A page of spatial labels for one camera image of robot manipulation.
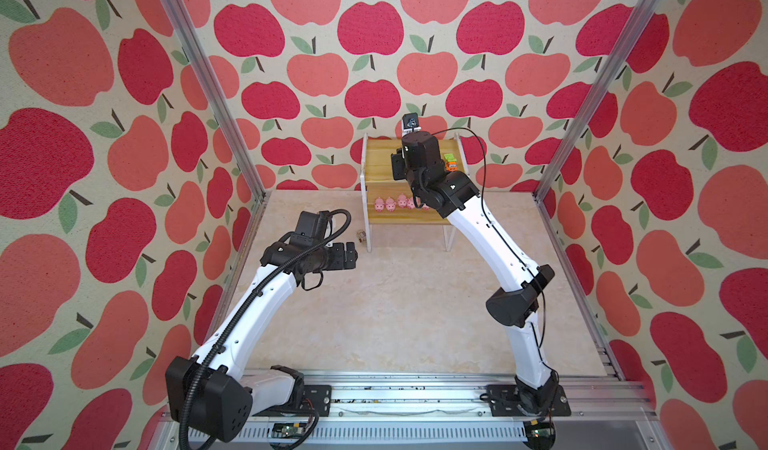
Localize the multicolour toy car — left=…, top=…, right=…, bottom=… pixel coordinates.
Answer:
left=443, top=153, right=458, bottom=172

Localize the wooden two-tier white-frame shelf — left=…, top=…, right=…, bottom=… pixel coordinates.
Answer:
left=358, top=133, right=471, bottom=254

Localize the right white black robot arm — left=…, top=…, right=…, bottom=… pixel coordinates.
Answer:
left=391, top=131, right=559, bottom=416

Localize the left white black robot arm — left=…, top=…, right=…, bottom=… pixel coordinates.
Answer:
left=165, top=209, right=357, bottom=449

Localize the black corrugated cable conduit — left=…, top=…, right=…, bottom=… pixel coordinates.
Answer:
left=178, top=208, right=353, bottom=450

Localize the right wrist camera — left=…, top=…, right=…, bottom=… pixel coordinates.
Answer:
left=402, top=112, right=421, bottom=135

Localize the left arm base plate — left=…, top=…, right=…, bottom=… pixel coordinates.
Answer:
left=270, top=385, right=332, bottom=417

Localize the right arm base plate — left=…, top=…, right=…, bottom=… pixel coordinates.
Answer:
left=480, top=385, right=572, bottom=418

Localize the front aluminium rail frame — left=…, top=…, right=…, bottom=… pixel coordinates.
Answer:
left=146, top=368, right=673, bottom=450

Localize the right aluminium frame post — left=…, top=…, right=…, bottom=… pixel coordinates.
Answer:
left=534, top=0, right=663, bottom=204

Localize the aluminium frame post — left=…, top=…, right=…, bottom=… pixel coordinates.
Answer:
left=534, top=0, right=663, bottom=204
left=159, top=0, right=267, bottom=204

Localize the left aluminium frame post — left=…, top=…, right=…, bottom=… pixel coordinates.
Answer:
left=159, top=0, right=267, bottom=204

